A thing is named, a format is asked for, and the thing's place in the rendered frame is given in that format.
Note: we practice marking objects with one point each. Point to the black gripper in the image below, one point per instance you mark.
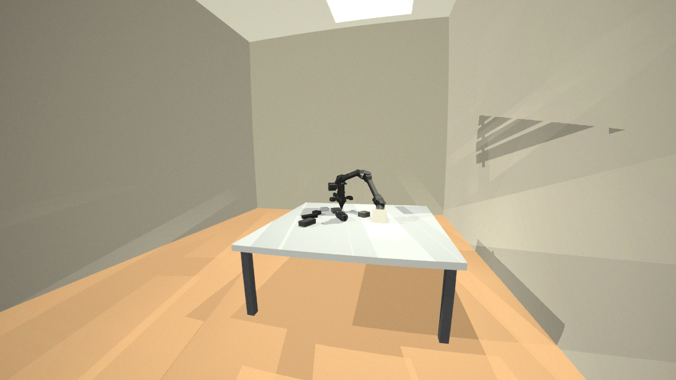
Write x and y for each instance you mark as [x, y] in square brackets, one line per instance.
[341, 199]

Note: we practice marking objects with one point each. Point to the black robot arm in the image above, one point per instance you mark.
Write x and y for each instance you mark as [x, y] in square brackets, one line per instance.
[367, 177]

